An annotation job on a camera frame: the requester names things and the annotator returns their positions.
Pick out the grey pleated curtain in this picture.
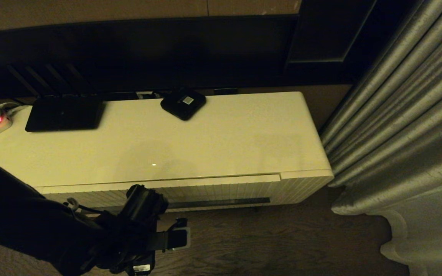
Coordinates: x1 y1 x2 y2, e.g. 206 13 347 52
319 0 442 276

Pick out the black television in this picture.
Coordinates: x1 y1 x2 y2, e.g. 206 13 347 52
0 15 298 100

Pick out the black wifi router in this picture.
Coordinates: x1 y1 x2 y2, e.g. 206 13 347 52
5 63 104 133

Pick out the cream white ribbed drawer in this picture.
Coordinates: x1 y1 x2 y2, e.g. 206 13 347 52
39 174 282 213

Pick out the white tv cabinet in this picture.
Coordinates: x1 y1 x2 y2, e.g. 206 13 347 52
0 91 335 215

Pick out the small black square box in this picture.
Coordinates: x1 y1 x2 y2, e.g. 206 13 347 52
160 89 207 122

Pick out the dark framed wall panel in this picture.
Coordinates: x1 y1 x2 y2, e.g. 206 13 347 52
282 0 417 85

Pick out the white power strip cable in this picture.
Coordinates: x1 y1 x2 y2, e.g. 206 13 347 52
0 102 31 115

